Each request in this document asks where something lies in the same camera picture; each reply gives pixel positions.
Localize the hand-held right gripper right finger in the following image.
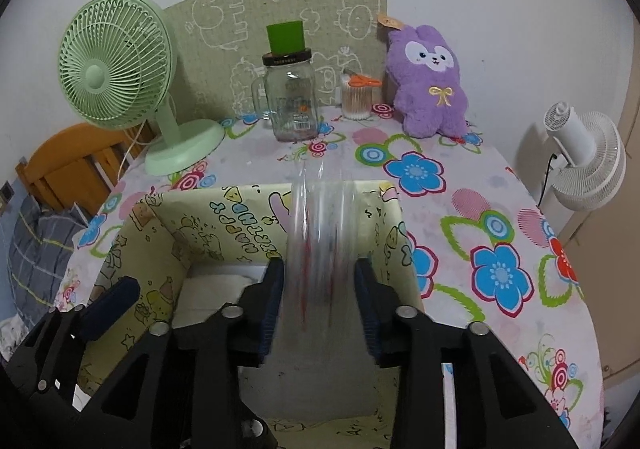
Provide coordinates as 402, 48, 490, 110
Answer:
354, 258, 580, 449

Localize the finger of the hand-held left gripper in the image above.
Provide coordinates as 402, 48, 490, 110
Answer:
9, 275, 142, 411

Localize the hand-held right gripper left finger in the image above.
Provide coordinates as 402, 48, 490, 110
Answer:
82, 258, 287, 449

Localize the clear plastic bag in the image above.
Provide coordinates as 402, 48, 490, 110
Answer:
285, 162, 361, 345

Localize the yellow printed fabric storage box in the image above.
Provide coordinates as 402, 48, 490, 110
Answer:
75, 179, 426, 449

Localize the grey plaid bedding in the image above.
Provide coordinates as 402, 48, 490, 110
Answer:
0, 202, 88, 317

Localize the white cloth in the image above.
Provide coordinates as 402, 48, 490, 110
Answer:
0, 316, 31, 360

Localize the floral tablecloth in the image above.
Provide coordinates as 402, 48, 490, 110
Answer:
52, 104, 608, 449

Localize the wooden headboard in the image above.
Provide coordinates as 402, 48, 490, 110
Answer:
15, 122, 156, 217

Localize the toothpick holder orange lid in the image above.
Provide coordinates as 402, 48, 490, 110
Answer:
341, 74, 375, 121

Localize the glass mug jar black lid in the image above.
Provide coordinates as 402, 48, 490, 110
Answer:
250, 50, 321, 142

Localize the purple plush toy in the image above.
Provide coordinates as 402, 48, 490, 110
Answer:
385, 24, 471, 139

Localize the green desk fan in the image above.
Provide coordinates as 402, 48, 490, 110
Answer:
57, 0, 226, 175

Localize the beige door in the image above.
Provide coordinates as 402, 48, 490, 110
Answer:
555, 14, 640, 380

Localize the green printed board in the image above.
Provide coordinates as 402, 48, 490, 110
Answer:
162, 0, 390, 122

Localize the white circulator fan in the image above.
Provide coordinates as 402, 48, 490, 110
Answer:
544, 102, 627, 212

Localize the green plastic cup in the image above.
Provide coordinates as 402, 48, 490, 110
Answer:
266, 20, 307, 54

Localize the white fan cord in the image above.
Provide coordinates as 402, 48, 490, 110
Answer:
120, 122, 156, 170

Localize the black fan cable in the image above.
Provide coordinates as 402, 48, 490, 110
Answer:
537, 152, 558, 207

